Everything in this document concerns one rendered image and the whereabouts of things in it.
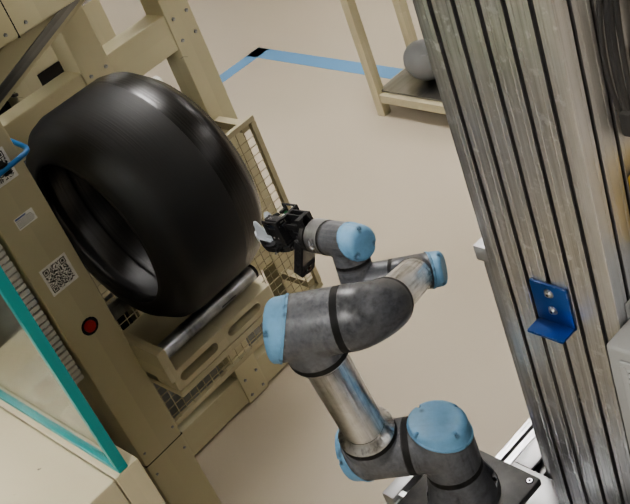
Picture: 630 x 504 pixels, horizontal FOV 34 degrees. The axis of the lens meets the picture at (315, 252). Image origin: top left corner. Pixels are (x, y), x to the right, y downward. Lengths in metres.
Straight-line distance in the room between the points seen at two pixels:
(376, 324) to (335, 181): 3.02
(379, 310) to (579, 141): 0.45
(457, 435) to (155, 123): 0.96
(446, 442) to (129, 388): 0.93
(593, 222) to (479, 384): 1.93
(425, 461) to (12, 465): 0.76
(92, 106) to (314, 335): 0.94
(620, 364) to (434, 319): 2.11
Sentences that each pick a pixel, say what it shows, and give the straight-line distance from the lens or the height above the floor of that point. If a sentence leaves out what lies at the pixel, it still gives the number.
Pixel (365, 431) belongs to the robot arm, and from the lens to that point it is 1.96.
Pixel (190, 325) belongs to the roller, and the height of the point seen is 0.92.
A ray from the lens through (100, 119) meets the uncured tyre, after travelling 2.37.
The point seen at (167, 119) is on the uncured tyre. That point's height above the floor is 1.42.
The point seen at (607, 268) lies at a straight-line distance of 1.60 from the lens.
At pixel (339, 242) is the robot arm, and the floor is 1.23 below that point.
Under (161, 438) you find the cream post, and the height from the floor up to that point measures 0.66.
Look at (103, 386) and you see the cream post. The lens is 2.55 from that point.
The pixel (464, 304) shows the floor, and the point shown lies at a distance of 3.74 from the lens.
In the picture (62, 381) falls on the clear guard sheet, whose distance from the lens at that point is 1.59.
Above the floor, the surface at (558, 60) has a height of 1.71.
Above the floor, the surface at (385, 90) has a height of 0.13.
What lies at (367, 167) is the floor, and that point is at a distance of 4.70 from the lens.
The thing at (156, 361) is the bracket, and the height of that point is 0.93.
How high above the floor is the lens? 2.35
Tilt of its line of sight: 33 degrees down
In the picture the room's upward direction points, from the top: 22 degrees counter-clockwise
